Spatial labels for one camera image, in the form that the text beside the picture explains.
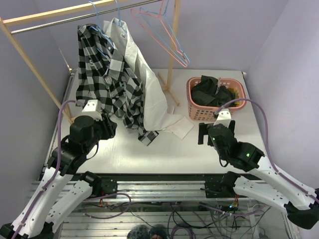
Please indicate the pink wire hanger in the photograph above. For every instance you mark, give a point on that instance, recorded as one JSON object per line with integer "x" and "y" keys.
{"x": 155, "y": 22}

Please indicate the pink laundry basket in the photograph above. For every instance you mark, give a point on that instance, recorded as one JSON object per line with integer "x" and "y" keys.
{"x": 203, "y": 113}

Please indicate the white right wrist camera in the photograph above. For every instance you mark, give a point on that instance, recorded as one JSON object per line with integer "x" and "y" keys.
{"x": 224, "y": 118}

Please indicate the yellow cloth in basket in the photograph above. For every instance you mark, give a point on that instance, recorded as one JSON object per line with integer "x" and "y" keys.
{"x": 235, "y": 95}

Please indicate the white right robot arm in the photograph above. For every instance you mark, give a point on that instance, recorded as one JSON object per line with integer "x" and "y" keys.
{"x": 298, "y": 201}

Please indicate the blue wire hanger white shirt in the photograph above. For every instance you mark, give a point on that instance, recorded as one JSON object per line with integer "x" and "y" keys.
{"x": 119, "y": 17}

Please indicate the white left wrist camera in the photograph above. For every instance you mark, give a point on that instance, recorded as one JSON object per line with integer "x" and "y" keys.
{"x": 93, "y": 109}

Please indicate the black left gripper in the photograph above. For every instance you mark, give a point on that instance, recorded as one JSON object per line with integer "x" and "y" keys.
{"x": 108, "y": 126}

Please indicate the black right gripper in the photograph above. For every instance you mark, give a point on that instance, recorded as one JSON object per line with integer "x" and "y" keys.
{"x": 204, "y": 130}

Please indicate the blue wire hanger plaid shirt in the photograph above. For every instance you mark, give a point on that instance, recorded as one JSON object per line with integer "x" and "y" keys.
{"x": 102, "y": 32}

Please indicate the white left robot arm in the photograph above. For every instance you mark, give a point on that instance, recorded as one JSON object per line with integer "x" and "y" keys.
{"x": 45, "y": 212}

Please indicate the blue empty wire hanger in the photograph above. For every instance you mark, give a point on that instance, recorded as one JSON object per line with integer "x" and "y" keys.
{"x": 175, "y": 51}

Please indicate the dark green clothes in basket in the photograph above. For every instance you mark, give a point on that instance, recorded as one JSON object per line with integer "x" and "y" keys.
{"x": 206, "y": 93}

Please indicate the aluminium rail base frame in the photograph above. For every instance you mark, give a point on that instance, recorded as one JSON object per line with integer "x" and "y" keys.
{"x": 165, "y": 182}

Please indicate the black white plaid shirt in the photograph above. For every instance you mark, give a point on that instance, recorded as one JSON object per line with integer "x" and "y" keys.
{"x": 104, "y": 75}

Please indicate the wooden clothes rack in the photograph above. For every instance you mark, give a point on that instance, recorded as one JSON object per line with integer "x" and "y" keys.
{"x": 74, "y": 9}

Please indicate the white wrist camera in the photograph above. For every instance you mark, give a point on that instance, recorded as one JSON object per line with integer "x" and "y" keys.
{"x": 93, "y": 109}
{"x": 224, "y": 118}

